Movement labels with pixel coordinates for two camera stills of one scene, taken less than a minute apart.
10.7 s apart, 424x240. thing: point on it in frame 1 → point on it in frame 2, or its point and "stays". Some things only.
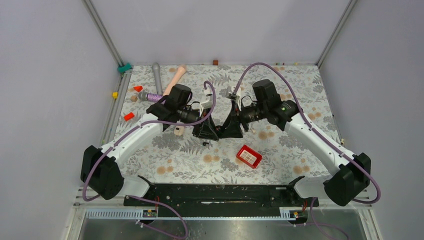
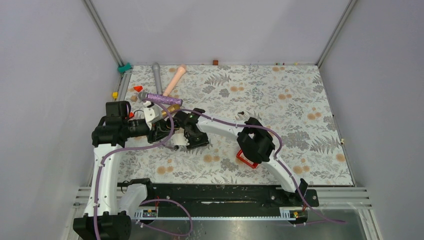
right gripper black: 234,129 → 205,141
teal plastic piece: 124,68 stays
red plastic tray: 249,156 stays
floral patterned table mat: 225,122 stays
